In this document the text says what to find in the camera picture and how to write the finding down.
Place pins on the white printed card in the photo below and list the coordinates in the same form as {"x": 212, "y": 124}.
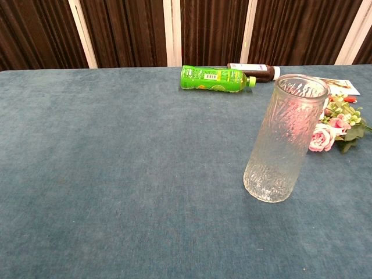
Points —
{"x": 350, "y": 87}

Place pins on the red plastic stick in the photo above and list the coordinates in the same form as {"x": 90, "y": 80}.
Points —
{"x": 351, "y": 99}

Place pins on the clear textured glass vase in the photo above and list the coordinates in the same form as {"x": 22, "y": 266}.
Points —
{"x": 276, "y": 151}

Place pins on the dark brown drink bottle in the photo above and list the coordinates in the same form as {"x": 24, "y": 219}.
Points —
{"x": 260, "y": 74}

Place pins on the pink artificial flower bouquet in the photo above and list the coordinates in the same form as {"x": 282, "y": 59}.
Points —
{"x": 320, "y": 140}

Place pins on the dark brown curtain panel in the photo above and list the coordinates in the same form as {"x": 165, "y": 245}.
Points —
{"x": 364, "y": 52}
{"x": 128, "y": 32}
{"x": 213, "y": 32}
{"x": 35, "y": 32}
{"x": 299, "y": 32}

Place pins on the white frame post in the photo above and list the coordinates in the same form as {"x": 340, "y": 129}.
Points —
{"x": 248, "y": 32}
{"x": 172, "y": 32}
{"x": 353, "y": 35}
{"x": 82, "y": 35}

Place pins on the green plastic drink bottle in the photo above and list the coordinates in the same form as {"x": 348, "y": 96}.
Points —
{"x": 209, "y": 80}

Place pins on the blue velvet tablecloth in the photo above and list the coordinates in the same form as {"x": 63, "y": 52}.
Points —
{"x": 116, "y": 174}

